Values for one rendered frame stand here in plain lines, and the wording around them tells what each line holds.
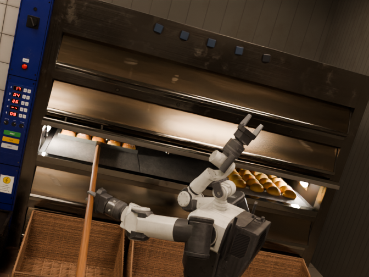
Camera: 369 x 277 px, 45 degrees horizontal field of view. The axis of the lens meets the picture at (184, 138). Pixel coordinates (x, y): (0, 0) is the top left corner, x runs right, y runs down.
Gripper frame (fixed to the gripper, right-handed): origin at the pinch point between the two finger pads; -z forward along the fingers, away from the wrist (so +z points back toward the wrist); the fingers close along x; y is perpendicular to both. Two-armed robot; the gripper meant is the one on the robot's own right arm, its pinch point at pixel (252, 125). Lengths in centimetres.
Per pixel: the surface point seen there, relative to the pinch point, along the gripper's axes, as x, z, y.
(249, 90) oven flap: -28, -17, 46
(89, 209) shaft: 41, 74, 6
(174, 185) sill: -29, 55, 48
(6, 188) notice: 43, 113, 80
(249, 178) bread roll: -84, 26, 52
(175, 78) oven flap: 9, 4, 63
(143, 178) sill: -13, 63, 56
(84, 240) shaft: 53, 76, -20
